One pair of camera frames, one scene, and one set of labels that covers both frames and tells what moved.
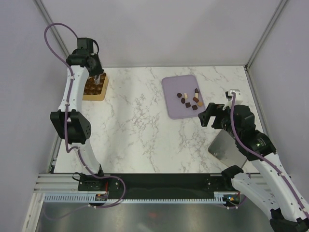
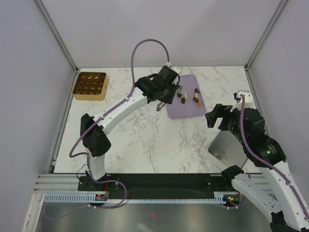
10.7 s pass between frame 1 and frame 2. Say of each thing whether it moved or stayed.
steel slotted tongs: moved
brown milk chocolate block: stayed
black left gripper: moved
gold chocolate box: stayed
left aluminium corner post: stayed
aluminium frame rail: stayed
